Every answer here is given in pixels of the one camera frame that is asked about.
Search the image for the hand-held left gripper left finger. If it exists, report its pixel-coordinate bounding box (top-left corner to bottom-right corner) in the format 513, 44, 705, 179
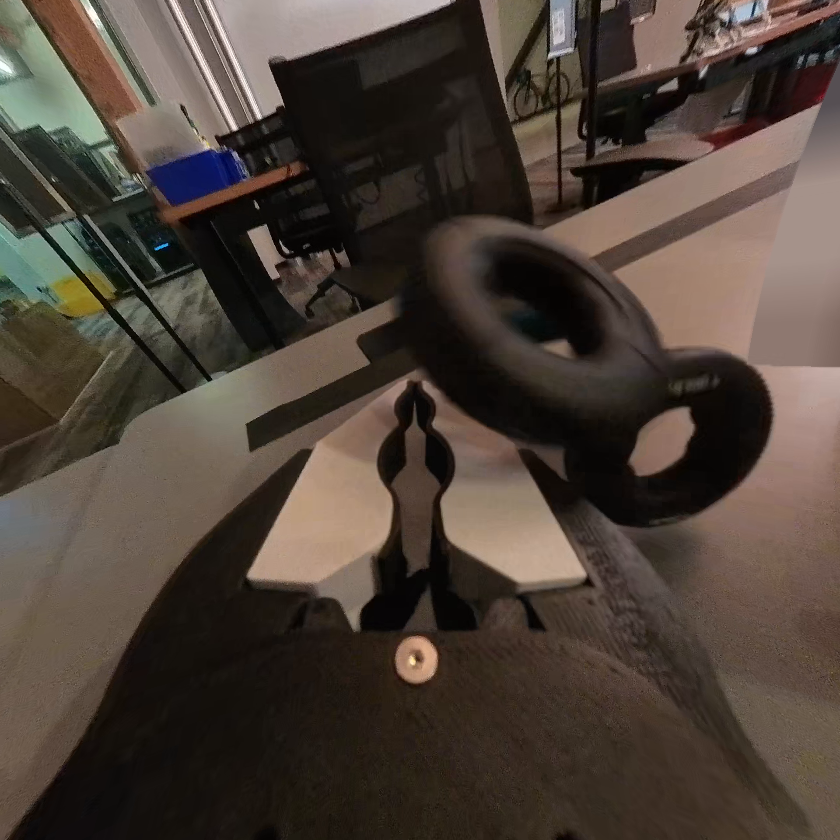
247, 382, 413, 632

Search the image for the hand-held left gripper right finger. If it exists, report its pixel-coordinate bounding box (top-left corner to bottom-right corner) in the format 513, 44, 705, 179
416, 384, 589, 632

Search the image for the large black rubber tyre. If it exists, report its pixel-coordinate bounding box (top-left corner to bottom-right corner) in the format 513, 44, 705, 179
399, 215, 665, 450

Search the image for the small black rubber tyre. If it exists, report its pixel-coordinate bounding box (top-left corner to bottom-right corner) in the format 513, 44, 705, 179
567, 348, 773, 528

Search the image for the black tripod stand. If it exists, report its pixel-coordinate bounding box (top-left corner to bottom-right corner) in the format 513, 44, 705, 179
0, 121, 214, 395

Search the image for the black office chair with wheels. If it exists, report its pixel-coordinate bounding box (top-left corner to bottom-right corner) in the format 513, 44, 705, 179
215, 108, 345, 266

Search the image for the black cabinet with blue display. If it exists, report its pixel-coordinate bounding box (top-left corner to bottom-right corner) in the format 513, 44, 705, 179
123, 209, 194, 284

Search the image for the brown cardboard box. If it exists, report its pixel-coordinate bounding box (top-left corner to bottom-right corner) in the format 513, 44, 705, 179
0, 301, 109, 434

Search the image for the yellow floor sign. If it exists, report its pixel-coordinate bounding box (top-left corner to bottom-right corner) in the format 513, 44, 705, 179
58, 274, 118, 317

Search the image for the wooden desk with black legs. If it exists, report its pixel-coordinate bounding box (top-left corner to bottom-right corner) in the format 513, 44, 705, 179
156, 163, 311, 350

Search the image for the blue plastic bin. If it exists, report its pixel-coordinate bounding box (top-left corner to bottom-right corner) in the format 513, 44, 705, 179
146, 148, 249, 206

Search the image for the black mesh office chair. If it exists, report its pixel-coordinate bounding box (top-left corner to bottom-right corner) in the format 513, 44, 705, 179
269, 0, 536, 319

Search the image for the dark curved table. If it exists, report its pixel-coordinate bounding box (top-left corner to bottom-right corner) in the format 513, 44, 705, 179
570, 139, 718, 207

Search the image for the clear plastic bag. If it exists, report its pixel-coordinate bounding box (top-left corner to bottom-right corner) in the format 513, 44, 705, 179
117, 104, 199, 173

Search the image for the bicycle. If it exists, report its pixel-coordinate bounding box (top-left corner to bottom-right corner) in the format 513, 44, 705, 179
511, 66, 572, 120

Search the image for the sign stand with poster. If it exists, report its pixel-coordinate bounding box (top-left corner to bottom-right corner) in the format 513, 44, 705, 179
546, 0, 581, 212

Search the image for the cluttered long wooden table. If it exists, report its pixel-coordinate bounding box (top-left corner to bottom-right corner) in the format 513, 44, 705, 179
583, 7, 840, 147

